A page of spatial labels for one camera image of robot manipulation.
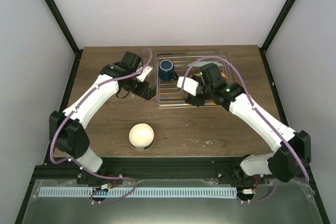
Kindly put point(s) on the black aluminium frame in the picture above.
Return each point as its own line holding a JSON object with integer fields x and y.
{"x": 78, "y": 52}

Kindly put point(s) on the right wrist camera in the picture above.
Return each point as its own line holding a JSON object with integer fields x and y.
{"x": 187, "y": 84}

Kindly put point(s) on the teal flower plate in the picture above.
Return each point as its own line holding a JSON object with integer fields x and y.
{"x": 202, "y": 63}

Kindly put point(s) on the wire dish rack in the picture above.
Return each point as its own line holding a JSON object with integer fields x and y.
{"x": 168, "y": 95}

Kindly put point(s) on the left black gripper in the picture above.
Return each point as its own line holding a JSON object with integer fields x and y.
{"x": 141, "y": 91}

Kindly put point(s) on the orange scalloped plate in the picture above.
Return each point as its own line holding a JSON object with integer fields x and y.
{"x": 199, "y": 75}

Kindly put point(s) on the blue enamel mug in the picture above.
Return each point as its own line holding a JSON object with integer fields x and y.
{"x": 166, "y": 71}

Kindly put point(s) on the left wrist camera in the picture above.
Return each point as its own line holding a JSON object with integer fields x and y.
{"x": 145, "y": 73}

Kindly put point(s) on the light blue slotted strip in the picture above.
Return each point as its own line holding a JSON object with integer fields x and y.
{"x": 140, "y": 192}

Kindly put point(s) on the white upturned bowl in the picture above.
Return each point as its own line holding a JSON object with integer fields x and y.
{"x": 141, "y": 135}

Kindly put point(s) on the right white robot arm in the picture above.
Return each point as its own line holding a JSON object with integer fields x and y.
{"x": 291, "y": 150}

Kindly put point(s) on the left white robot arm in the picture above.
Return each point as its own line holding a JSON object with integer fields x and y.
{"x": 67, "y": 129}

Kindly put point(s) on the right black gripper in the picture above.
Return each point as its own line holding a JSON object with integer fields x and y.
{"x": 193, "y": 101}

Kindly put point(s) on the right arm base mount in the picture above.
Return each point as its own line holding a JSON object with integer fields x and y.
{"x": 237, "y": 175}

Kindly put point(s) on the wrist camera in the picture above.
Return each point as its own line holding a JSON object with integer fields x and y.
{"x": 145, "y": 73}
{"x": 187, "y": 84}

